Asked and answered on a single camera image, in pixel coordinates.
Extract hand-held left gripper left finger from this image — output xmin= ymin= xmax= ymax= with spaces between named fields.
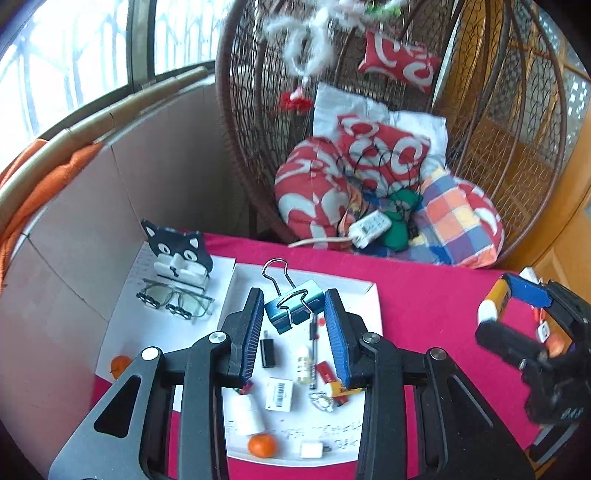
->
xmin=48 ymin=287 xmax=266 ymax=480

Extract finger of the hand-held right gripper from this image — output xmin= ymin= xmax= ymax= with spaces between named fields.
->
xmin=503 ymin=272 xmax=555 ymax=310
xmin=475 ymin=320 xmax=548 ymax=370

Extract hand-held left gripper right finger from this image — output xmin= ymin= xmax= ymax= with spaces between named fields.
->
xmin=324 ymin=288 xmax=536 ymax=480

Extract black red pen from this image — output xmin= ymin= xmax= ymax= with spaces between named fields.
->
xmin=308 ymin=311 xmax=320 ymax=391

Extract black usb adapter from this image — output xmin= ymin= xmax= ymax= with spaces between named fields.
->
xmin=260 ymin=330 xmax=276 ymax=368

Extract blue binder clip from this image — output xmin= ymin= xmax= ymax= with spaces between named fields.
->
xmin=262 ymin=258 xmax=326 ymax=334

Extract red lighter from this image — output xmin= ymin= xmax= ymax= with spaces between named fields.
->
xmin=316 ymin=361 xmax=347 ymax=407

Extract yellow white-capped tube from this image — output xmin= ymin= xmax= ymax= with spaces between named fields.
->
xmin=476 ymin=277 xmax=511 ymax=326

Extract small dropper bottle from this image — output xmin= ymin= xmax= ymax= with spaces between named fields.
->
xmin=295 ymin=344 xmax=312 ymax=384

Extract yellow black tube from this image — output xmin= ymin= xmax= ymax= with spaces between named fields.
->
xmin=329 ymin=379 xmax=365 ymax=398

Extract white barcode box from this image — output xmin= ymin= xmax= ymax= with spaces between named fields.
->
xmin=265 ymin=377 xmax=295 ymax=412

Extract pale cylinder container orange lid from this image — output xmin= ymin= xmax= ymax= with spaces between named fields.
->
xmin=230 ymin=381 xmax=266 ymax=437

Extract white tray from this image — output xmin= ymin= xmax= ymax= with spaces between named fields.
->
xmin=222 ymin=262 xmax=385 ymax=462

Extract small white plug adapter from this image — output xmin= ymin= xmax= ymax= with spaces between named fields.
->
xmin=299 ymin=440 xmax=332 ymax=460

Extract orange tangerine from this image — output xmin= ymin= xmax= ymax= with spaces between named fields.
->
xmin=247 ymin=433 xmax=279 ymax=459
xmin=110 ymin=355 xmax=134 ymax=381

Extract pink tablecloth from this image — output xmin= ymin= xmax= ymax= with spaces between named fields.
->
xmin=90 ymin=233 xmax=543 ymax=480

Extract eyeglasses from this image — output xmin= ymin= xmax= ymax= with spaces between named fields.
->
xmin=136 ymin=277 xmax=215 ymax=321

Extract plaid cloth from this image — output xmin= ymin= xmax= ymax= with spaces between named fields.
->
xmin=409 ymin=168 xmax=490 ymax=267

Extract black white cat holder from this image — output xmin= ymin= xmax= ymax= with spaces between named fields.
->
xmin=141 ymin=220 xmax=214 ymax=287

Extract white power adapter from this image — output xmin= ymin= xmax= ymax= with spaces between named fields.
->
xmin=347 ymin=211 xmax=392 ymax=247

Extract white paper sheet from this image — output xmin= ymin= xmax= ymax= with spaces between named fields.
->
xmin=97 ymin=240 xmax=237 ymax=414

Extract green pouch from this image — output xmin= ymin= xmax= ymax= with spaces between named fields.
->
xmin=390 ymin=188 xmax=423 ymax=210
xmin=378 ymin=212 xmax=411 ymax=252

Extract round red white cushion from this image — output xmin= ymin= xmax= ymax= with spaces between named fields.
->
xmin=274 ymin=136 xmax=356 ymax=250

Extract cardboard panel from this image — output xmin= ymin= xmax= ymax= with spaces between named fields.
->
xmin=0 ymin=83 xmax=252 ymax=462

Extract brown wicker hanging chair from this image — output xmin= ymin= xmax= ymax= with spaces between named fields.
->
xmin=215 ymin=0 xmax=568 ymax=271

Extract flat red white cushion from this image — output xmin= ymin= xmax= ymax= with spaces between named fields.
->
xmin=337 ymin=114 xmax=432 ymax=195

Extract red hanging ornament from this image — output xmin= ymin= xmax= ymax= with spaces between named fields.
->
xmin=277 ymin=85 xmax=315 ymax=114

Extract orange cloth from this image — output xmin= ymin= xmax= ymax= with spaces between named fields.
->
xmin=0 ymin=141 xmax=105 ymax=296

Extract tan pole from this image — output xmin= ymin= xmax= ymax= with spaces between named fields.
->
xmin=0 ymin=66 xmax=209 ymax=217

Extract small red white pillow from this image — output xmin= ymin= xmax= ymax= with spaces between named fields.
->
xmin=358 ymin=30 xmax=441 ymax=90

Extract white fluffy hanging ornament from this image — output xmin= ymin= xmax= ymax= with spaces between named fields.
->
xmin=265 ymin=0 xmax=402 ymax=81

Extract window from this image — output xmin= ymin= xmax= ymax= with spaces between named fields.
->
xmin=0 ymin=0 xmax=232 ymax=144

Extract white power cord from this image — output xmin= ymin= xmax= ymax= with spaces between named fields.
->
xmin=288 ymin=235 xmax=354 ymax=250

